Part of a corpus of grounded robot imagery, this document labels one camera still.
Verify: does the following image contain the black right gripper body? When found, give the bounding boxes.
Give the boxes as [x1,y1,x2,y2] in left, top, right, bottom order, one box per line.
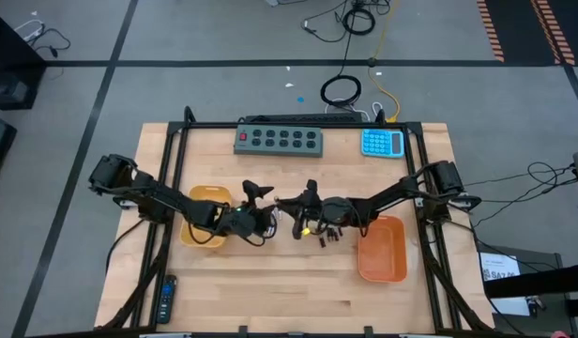
[292,179,360,240]

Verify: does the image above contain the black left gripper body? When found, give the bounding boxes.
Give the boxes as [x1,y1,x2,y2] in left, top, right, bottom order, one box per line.
[221,206,275,239]

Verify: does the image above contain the yellow plastic bin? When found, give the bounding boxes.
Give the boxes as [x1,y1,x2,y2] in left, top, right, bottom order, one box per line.
[179,184,234,249]

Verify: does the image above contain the grey metal power strip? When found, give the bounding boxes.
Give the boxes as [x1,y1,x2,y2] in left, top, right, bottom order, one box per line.
[233,124,325,159]

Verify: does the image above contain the orange plastic bin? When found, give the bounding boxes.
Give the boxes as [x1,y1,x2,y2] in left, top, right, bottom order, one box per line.
[357,214,408,284]

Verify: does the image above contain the blue calculator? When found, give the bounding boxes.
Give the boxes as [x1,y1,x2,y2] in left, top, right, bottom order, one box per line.
[360,129,405,159]

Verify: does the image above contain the black power strip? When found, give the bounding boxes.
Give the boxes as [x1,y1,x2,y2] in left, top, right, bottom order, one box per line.
[244,112,365,126]

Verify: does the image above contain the black remote control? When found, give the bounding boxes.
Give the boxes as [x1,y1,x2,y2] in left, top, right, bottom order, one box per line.
[156,274,178,325]

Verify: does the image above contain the white paper label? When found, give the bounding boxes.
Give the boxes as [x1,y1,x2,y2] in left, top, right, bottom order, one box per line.
[479,252,523,283]

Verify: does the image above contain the black cart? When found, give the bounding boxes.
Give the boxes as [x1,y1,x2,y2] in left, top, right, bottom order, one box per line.
[476,243,578,337]

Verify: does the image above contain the black cabinet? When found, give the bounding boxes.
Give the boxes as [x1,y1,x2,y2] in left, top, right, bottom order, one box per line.
[0,8,47,112]

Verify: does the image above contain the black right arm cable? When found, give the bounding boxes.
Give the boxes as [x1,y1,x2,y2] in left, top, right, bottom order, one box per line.
[352,206,370,238]

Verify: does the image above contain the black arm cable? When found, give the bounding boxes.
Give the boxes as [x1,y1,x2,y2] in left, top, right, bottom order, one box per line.
[352,206,370,238]
[188,220,267,248]

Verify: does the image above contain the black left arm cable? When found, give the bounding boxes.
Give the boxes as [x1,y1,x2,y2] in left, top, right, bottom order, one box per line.
[188,220,267,248]

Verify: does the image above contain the black aluminium table frame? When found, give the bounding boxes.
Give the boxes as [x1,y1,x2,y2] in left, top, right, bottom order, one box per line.
[94,106,496,335]

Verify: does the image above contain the coiled black floor cable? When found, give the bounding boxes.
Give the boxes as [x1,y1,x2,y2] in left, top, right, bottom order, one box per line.
[320,74,363,107]
[341,7,377,37]

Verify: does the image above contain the white cable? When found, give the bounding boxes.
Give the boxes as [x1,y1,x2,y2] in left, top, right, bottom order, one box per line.
[324,98,384,121]

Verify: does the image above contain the yellow cable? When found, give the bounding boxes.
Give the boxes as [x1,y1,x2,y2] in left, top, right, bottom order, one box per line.
[367,0,402,124]

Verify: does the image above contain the black cable bundle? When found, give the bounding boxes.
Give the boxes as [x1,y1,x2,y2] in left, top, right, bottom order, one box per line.
[462,161,578,226]

